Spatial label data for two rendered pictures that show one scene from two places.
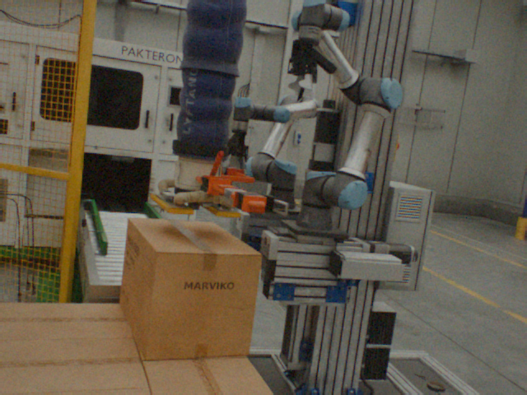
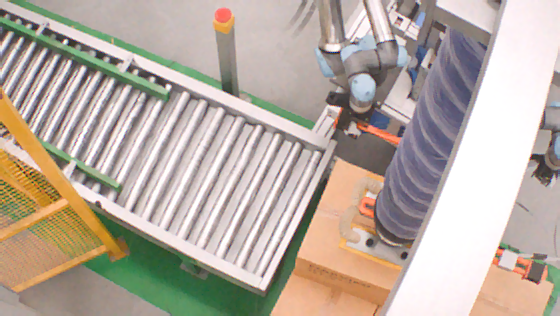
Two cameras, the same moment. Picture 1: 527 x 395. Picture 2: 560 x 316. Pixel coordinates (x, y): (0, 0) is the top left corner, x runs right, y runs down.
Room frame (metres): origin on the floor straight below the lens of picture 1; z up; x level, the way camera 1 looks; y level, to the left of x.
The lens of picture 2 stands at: (2.05, 1.05, 3.97)
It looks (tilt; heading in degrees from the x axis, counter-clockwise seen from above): 72 degrees down; 314
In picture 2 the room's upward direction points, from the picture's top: 2 degrees clockwise
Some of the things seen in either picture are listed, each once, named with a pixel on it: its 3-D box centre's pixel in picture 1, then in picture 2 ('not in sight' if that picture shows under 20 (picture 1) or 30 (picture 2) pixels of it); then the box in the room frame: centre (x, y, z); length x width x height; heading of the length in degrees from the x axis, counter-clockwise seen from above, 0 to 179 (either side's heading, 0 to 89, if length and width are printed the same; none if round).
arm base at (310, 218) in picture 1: (315, 215); not in sight; (2.24, -0.22, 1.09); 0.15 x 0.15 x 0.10
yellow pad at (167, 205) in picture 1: (170, 200); (386, 250); (2.18, 0.36, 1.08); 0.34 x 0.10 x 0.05; 24
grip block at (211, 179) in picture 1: (216, 185); not in sight; (1.99, 0.17, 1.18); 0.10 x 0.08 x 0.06; 114
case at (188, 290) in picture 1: (184, 281); (384, 246); (2.22, 0.28, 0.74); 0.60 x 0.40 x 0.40; 24
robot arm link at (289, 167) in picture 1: (283, 173); (370, 53); (2.72, -0.08, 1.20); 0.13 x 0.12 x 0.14; 59
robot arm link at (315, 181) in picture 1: (320, 187); not in sight; (2.23, -0.23, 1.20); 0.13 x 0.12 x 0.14; 42
